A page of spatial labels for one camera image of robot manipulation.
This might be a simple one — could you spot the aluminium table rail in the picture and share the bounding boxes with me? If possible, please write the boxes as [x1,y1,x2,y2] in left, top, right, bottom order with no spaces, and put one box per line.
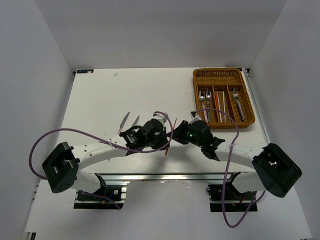
[99,173,224,182]

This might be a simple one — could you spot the dark handled fork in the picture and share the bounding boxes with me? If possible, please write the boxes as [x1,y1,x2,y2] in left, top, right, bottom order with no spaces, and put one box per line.
[232,88,245,121]

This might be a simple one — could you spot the white chopstick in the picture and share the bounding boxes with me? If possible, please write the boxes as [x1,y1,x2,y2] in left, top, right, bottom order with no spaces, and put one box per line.
[222,91,228,123]
[217,91,223,123]

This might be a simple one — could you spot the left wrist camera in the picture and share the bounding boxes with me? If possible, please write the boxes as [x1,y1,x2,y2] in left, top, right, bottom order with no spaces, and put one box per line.
[152,112,167,125]

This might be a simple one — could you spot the dark handled knife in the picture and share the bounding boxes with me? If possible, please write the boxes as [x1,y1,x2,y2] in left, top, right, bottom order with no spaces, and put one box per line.
[132,115,140,127]

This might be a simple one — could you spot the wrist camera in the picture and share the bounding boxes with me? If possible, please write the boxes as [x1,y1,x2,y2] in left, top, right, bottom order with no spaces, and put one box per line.
[189,115,202,125]
[152,112,167,125]

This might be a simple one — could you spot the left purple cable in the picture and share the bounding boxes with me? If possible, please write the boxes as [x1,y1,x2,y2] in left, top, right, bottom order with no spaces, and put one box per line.
[29,111,174,210]

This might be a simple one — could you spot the pink handled knife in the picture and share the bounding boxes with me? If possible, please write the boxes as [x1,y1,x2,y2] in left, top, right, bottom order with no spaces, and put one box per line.
[117,111,131,135]

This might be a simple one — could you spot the dark handled spoon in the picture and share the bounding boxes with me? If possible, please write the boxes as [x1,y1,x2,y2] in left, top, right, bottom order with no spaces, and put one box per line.
[205,89,212,123]

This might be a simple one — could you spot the wicker cutlery tray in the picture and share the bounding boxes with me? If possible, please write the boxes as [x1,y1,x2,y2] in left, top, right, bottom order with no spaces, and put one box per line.
[192,67,256,129]

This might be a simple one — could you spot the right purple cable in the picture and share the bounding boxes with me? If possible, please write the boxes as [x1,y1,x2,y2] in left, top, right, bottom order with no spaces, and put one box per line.
[191,107,266,228]

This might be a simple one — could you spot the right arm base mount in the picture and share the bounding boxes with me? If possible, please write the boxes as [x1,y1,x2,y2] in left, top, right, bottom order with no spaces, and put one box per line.
[205,183,254,213]

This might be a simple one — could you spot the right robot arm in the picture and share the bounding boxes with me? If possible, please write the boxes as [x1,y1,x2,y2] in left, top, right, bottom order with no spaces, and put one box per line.
[168,120,302,200]

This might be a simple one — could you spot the pink handled spoon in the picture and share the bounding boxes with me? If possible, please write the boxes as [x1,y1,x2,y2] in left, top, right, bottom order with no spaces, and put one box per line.
[198,90,209,123]

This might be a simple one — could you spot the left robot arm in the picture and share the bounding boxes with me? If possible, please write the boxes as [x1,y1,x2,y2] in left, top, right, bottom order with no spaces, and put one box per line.
[42,115,168,200]

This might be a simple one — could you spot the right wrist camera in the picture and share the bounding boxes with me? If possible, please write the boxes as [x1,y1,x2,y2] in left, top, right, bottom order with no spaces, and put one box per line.
[189,115,202,125]

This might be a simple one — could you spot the orange chopstick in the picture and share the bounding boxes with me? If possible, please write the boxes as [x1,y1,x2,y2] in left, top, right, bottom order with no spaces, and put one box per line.
[164,118,177,156]
[214,91,222,123]

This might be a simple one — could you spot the purple cable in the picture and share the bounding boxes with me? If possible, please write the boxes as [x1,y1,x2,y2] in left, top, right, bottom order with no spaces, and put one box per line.
[29,111,174,210]
[191,107,266,228]

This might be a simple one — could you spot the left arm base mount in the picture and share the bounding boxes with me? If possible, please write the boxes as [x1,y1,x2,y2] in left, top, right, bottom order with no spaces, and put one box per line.
[73,175,127,210]

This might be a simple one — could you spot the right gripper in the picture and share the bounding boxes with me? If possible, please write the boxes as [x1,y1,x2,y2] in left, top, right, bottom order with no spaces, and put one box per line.
[167,120,204,148]

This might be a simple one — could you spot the blue label sticker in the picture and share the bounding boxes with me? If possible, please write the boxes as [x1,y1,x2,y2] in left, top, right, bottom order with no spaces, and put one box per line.
[76,69,94,74]

